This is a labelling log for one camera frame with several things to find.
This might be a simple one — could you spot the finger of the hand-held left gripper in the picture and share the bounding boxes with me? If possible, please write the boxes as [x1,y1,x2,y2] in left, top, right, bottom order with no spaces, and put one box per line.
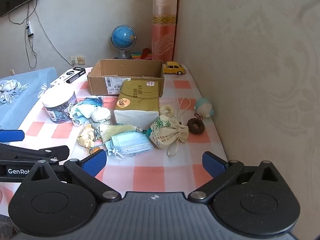
[0,143,70,165]
[0,129,25,143]

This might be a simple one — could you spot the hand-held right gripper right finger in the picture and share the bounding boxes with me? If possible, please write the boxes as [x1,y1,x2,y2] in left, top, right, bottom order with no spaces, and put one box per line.
[187,151,286,202]

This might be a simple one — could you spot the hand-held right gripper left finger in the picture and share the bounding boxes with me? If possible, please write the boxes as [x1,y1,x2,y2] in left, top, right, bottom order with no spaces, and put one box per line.
[22,150,122,202]

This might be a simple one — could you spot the blue face mask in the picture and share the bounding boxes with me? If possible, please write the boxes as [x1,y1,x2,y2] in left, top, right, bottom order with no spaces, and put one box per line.
[104,131,154,160]
[67,104,94,127]

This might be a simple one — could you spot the white tissue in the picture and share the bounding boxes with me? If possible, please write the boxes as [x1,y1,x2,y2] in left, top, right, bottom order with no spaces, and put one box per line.
[91,106,112,123]

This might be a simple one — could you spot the bamboo print drawstring pouch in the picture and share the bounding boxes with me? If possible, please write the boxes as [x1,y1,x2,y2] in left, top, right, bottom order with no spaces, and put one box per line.
[149,114,189,158]

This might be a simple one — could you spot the cardboard box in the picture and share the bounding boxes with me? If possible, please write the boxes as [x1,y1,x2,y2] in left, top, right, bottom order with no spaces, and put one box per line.
[87,59,165,98]

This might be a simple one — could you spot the cream crumpled cloth pouch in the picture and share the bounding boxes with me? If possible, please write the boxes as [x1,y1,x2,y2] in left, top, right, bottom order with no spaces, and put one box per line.
[77,124,97,147]

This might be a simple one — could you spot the patterned fabric sachet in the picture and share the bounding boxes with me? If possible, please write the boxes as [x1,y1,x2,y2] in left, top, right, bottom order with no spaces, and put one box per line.
[91,121,108,140]

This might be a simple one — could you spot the cream tassel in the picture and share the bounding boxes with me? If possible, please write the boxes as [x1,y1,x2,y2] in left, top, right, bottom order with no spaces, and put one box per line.
[99,124,150,142]

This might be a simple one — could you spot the blue chair cushion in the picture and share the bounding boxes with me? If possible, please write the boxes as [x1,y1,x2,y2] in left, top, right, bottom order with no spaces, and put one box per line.
[0,67,58,130]

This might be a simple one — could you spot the plastic jar with white lid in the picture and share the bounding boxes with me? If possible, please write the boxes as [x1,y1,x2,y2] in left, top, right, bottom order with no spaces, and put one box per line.
[41,89,78,123]

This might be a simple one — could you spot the teal and white plush toy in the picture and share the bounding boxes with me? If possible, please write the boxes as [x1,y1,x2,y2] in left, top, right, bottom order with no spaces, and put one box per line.
[194,97,216,118]

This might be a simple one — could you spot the pink checked tablecloth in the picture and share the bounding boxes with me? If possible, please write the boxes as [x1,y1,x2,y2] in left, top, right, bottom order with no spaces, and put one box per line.
[0,64,229,195]

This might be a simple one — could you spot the blue tassel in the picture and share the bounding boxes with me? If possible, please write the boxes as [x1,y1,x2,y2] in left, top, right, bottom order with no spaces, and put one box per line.
[79,96,104,108]

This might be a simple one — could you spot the yellow tissue pack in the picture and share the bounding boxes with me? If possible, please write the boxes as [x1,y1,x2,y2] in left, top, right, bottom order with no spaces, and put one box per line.
[114,80,160,125]

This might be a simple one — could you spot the black and white pen box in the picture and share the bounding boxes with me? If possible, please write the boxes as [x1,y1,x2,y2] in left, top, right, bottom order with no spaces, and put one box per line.
[50,66,86,88]

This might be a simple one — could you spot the yellow toy car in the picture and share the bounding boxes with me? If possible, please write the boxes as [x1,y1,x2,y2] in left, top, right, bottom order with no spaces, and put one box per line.
[163,61,187,75]

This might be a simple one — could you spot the beige damask upholstered panel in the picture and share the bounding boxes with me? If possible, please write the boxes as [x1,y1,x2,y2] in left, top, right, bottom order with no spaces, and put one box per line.
[175,0,320,240]

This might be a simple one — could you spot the colourful toy blocks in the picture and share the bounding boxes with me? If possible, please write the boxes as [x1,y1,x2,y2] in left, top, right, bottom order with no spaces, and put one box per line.
[130,47,153,61]

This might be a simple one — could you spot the blue desk globe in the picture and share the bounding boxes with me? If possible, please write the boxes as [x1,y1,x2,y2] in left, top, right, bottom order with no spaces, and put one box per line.
[111,25,137,60]

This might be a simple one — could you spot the pink patterned curtain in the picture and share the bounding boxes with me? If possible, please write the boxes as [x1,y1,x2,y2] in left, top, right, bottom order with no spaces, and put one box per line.
[151,0,179,61]

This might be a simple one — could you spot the small cream drawstring pouch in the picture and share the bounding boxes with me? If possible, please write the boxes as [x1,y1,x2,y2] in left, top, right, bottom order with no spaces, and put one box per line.
[159,97,192,124]

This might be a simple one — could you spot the black television cable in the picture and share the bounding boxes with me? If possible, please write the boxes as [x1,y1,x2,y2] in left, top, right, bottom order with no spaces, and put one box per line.
[9,1,38,69]

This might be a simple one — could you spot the white wall cable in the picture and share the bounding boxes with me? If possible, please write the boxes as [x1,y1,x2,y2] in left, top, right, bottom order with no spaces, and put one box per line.
[34,10,73,64]

